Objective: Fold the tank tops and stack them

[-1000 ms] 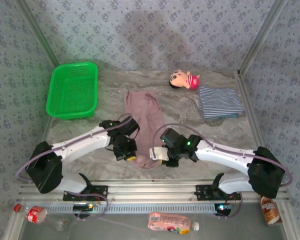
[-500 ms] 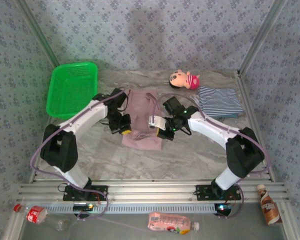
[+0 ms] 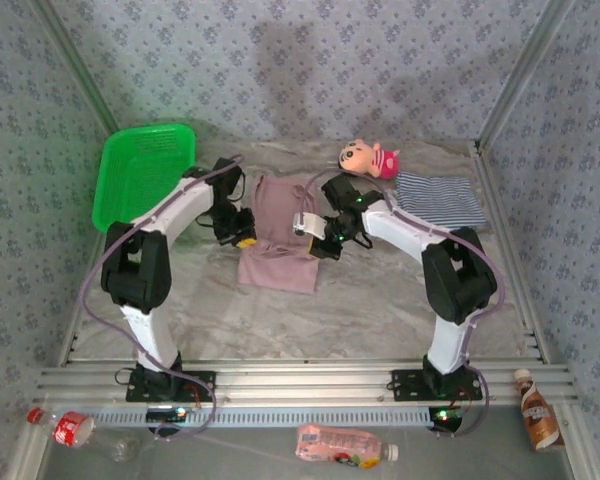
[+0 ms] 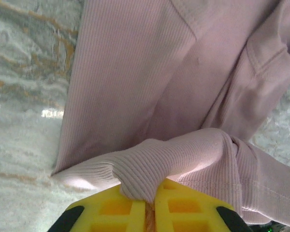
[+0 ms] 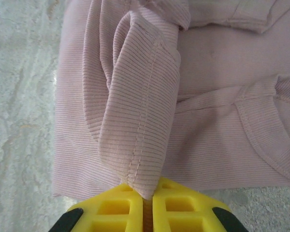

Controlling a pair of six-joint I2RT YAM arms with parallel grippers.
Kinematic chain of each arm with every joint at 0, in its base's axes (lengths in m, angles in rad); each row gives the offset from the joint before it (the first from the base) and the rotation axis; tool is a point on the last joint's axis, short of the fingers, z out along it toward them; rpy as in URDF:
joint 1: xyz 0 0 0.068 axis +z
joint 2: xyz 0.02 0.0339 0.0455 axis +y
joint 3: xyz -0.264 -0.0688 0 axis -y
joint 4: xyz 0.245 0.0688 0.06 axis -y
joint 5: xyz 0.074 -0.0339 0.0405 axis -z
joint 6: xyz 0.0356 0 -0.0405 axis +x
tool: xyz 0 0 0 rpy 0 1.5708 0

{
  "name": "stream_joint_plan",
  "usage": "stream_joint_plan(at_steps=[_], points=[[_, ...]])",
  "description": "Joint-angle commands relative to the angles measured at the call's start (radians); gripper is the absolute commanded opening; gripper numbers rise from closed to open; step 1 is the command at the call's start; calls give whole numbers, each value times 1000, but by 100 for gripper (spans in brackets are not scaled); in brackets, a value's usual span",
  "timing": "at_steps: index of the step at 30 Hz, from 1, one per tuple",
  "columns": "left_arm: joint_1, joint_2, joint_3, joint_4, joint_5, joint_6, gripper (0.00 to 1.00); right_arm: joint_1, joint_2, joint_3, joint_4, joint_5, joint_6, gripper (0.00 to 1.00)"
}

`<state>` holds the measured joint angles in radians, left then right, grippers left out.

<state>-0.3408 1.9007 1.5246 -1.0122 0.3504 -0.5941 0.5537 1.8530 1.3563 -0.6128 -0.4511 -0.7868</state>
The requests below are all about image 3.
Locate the blue white striped tank top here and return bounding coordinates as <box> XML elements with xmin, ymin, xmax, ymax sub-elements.
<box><xmin>394</xmin><ymin>171</ymin><xmax>487</xmax><ymax>230</ymax></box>

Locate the aluminium table side rail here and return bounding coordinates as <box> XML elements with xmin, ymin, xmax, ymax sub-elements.
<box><xmin>57</xmin><ymin>232</ymin><xmax>106</xmax><ymax>366</ymax></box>
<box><xmin>472</xmin><ymin>142</ymin><xmax>551</xmax><ymax>364</ymax></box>

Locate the grey slotted cable duct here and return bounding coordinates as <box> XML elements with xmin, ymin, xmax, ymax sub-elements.
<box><xmin>79</xmin><ymin>404</ymin><xmax>474</xmax><ymax>430</ymax></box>

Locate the aluminium frame post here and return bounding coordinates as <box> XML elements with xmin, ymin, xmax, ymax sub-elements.
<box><xmin>474</xmin><ymin>0</ymin><xmax>579</xmax><ymax>149</ymax></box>
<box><xmin>29</xmin><ymin>0</ymin><xmax>120</xmax><ymax>135</ymax></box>

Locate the green plastic basket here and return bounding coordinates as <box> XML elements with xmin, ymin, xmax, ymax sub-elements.
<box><xmin>92</xmin><ymin>123</ymin><xmax>197</xmax><ymax>234</ymax></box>

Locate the pink label drink bottle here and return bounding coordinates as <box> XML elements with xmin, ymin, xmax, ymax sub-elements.
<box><xmin>294</xmin><ymin>423</ymin><xmax>400</xmax><ymax>470</ymax></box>

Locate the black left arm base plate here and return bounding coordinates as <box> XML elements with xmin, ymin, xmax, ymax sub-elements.
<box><xmin>125</xmin><ymin>369</ymin><xmax>217</xmax><ymax>403</ymax></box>

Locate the brown coffee drink bottle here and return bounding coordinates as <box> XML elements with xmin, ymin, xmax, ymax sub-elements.
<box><xmin>517</xmin><ymin>368</ymin><xmax>566</xmax><ymax>452</ymax></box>

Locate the clear bottle red label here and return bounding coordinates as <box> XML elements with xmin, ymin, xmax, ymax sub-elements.
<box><xmin>27</xmin><ymin>407</ymin><xmax>141</xmax><ymax>464</ymax></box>

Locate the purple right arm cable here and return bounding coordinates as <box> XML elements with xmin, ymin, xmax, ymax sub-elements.
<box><xmin>299</xmin><ymin>167</ymin><xmax>506</xmax><ymax>440</ymax></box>

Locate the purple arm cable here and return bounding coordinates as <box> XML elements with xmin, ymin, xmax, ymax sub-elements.
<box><xmin>299</xmin><ymin>167</ymin><xmax>506</xmax><ymax>440</ymax></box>
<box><xmin>81</xmin><ymin>154</ymin><xmax>245</xmax><ymax>442</ymax></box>

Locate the mauve tank top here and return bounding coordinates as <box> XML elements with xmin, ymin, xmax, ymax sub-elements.
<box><xmin>237</xmin><ymin>173</ymin><xmax>321</xmax><ymax>295</ymax></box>

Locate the small controller board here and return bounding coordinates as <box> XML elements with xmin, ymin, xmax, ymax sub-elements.
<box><xmin>146</xmin><ymin>407</ymin><xmax>187</xmax><ymax>424</ymax></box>
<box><xmin>428</xmin><ymin>406</ymin><xmax>467</xmax><ymax>432</ymax></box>

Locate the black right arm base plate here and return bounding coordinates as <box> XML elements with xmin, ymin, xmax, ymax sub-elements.
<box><xmin>390</xmin><ymin>368</ymin><xmax>484</xmax><ymax>402</ymax></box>

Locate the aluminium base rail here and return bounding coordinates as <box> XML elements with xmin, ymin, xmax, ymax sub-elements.
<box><xmin>34</xmin><ymin>357</ymin><xmax>579</xmax><ymax>406</ymax></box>

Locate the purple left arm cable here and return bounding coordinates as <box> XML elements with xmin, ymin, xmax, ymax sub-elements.
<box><xmin>81</xmin><ymin>154</ymin><xmax>245</xmax><ymax>442</ymax></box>

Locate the plush doll pink outfit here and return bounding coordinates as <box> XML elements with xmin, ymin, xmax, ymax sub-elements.
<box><xmin>336</xmin><ymin>138</ymin><xmax>400</xmax><ymax>181</ymax></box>

